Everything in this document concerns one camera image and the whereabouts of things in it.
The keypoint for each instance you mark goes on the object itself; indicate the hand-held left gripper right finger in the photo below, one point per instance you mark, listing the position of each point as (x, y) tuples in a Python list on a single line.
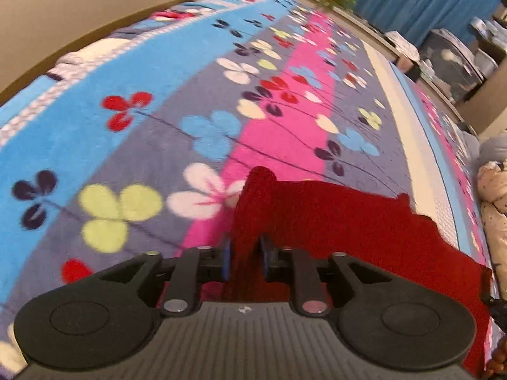
[(266, 259)]

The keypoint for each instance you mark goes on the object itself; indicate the floral fleece blanket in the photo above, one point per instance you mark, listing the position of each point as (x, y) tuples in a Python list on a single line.
[(166, 126)]

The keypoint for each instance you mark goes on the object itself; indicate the red knitted sweater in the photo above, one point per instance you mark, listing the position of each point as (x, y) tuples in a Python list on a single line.
[(356, 225)]

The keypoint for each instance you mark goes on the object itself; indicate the plush toy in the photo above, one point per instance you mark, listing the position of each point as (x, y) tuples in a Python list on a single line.
[(493, 190)]

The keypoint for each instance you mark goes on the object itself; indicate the white bed sheet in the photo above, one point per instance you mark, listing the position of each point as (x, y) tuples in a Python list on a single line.
[(412, 126)]

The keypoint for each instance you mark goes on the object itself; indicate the person's right hand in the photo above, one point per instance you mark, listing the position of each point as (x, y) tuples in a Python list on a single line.
[(500, 358)]

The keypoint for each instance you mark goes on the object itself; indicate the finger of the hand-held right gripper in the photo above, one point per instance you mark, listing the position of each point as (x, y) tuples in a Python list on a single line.
[(497, 308)]

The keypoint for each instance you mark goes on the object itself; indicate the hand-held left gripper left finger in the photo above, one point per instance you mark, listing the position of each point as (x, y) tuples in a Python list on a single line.
[(226, 259)]

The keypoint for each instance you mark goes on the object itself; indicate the blue curtain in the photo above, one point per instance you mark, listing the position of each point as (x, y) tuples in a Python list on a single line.
[(420, 0)]

